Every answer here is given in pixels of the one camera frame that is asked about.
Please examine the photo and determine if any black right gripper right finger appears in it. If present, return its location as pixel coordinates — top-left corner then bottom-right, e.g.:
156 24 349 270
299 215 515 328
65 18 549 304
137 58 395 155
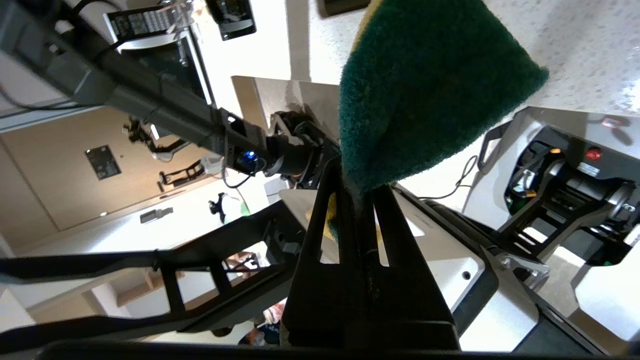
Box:
362 184 458 350

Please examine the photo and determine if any black built-in oven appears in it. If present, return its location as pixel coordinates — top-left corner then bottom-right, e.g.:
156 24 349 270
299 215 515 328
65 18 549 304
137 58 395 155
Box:
102 4 217 107

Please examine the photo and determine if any black induction cooktop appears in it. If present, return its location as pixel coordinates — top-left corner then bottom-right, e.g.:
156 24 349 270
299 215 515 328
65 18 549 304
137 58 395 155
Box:
205 0 258 42

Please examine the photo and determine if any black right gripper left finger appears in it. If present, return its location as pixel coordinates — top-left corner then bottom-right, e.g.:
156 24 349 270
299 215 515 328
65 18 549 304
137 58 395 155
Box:
280 156 366 348

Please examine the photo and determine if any white and black robot base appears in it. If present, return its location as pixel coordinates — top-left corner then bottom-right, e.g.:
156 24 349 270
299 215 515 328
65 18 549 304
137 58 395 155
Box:
277 106 640 355

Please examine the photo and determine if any green and white bag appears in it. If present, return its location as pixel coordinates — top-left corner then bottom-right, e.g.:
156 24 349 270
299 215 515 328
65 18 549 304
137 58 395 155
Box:
220 194 252 224

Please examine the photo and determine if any light wooden shelf unit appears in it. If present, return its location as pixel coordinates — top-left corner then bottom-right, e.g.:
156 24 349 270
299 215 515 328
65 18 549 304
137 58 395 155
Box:
80 270 241 321

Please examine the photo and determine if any white glossy cabinet front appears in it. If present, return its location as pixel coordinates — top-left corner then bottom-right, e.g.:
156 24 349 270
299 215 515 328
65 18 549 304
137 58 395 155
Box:
231 75 342 142

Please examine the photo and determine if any green and yellow sponge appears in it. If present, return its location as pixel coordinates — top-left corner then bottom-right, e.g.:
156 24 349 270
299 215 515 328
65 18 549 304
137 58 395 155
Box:
324 0 551 243

